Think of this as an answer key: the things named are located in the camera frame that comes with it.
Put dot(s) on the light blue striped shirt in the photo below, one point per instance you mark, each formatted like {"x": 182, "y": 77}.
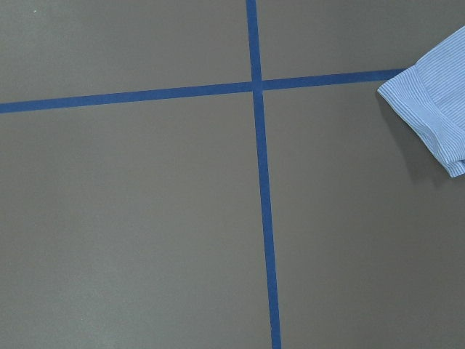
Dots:
{"x": 429, "y": 98}

